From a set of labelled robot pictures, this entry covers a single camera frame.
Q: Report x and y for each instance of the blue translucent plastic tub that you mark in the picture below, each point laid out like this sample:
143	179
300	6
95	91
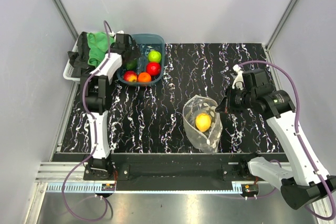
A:
146	43

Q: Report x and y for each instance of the white plastic basket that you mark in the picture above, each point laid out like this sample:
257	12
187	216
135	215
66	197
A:
68	70

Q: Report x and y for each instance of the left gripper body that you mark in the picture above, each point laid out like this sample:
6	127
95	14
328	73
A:
134	54

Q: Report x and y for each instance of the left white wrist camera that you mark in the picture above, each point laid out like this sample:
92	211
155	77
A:
113	33

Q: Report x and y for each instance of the aluminium frame post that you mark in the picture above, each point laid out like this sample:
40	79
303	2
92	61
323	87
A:
66	18
286	14

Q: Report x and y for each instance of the red fake apple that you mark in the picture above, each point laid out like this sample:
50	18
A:
153	68

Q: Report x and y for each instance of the slotted cable duct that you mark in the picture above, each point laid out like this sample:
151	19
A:
103	188

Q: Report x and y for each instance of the orange fake fruit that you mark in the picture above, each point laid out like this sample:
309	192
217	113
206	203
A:
144	77

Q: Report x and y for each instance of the red yellow fake peach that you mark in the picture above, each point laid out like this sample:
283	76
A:
130	76

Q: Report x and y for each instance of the green fake apple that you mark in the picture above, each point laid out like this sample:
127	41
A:
154	56

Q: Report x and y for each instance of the clear polka dot zip bag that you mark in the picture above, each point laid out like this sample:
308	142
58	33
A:
206	142

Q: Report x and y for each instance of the right aluminium frame post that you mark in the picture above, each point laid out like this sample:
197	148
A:
286	14

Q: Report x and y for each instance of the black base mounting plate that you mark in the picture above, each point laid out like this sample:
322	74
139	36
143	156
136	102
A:
174	173

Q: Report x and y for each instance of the yellow fake lemon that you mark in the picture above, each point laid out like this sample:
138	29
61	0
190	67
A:
203	122

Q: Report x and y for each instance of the left aluminium frame post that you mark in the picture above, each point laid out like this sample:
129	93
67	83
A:
66	18

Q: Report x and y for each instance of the dark green fake avocado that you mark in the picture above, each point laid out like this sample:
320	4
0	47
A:
132	64

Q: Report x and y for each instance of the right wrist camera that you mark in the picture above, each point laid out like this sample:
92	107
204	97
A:
238	83

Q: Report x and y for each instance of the green cloth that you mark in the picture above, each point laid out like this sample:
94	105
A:
98	44

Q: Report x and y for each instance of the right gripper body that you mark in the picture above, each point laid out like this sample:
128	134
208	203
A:
239	99

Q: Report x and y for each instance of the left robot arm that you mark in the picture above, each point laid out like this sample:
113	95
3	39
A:
96	98

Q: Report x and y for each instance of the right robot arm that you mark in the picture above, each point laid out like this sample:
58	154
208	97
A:
308	181

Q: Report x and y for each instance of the black cloth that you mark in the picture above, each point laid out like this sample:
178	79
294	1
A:
79	60

